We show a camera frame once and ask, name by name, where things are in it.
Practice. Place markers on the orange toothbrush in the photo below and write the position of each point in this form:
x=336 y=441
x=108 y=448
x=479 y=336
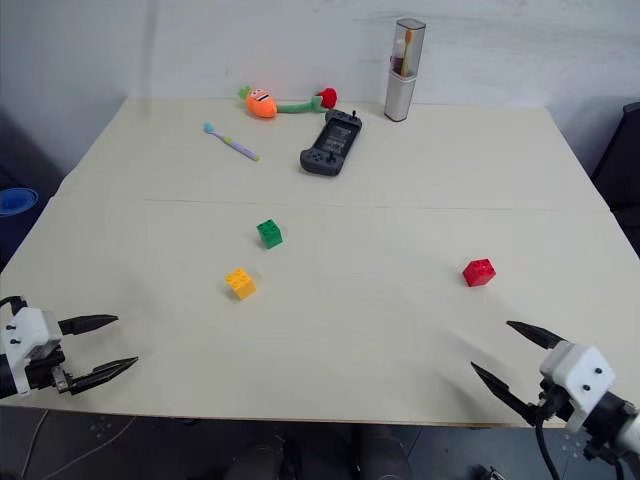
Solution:
x=407 y=52

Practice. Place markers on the dark grey game controller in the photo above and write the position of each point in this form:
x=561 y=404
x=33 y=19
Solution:
x=331 y=143

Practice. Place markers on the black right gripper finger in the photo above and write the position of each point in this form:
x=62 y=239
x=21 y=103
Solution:
x=535 y=334
x=500 y=387

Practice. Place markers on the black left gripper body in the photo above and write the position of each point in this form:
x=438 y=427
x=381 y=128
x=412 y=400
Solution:
x=42 y=372

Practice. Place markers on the purple and blue toothbrush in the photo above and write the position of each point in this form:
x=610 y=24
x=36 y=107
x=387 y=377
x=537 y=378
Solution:
x=231 y=142

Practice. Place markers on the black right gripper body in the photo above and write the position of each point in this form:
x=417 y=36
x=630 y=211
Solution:
x=556 y=397

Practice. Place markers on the red toy brick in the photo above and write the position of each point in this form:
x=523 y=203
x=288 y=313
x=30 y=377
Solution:
x=479 y=272

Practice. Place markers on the blue round container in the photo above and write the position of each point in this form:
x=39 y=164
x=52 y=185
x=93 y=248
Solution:
x=16 y=201

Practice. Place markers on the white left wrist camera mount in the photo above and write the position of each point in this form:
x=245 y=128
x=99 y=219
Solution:
x=27 y=337

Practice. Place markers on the yellow toy brick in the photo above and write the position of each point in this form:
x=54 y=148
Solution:
x=240 y=283

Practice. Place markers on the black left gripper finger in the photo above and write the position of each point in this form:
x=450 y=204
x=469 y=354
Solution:
x=102 y=372
x=87 y=322

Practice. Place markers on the red rose plush toy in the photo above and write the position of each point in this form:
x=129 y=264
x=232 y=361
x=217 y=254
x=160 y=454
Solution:
x=312 y=102

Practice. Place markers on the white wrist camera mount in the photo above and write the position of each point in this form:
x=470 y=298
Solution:
x=27 y=337
x=580 y=375

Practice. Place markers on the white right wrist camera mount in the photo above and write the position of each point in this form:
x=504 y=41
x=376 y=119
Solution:
x=580 y=375

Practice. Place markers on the black chair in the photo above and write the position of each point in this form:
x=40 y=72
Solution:
x=617 y=165

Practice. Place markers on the green toy brick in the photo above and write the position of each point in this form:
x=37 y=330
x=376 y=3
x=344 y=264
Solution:
x=270 y=233

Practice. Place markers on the orange carrot plush toy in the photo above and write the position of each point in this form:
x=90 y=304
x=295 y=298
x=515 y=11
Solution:
x=261 y=103

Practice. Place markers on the white toothbrush travel case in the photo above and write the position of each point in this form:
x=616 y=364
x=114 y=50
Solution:
x=404 y=75

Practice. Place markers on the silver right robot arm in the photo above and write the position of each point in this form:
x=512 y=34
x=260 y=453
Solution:
x=617 y=425

